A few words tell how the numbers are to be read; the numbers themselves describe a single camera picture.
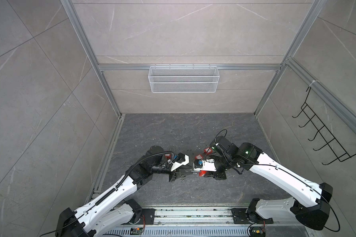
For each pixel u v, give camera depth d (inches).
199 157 36.4
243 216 29.1
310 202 15.4
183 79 39.7
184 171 24.0
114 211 22.4
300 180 16.2
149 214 28.9
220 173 23.5
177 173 23.2
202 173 25.5
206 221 28.7
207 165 22.5
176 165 22.5
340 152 23.1
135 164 18.9
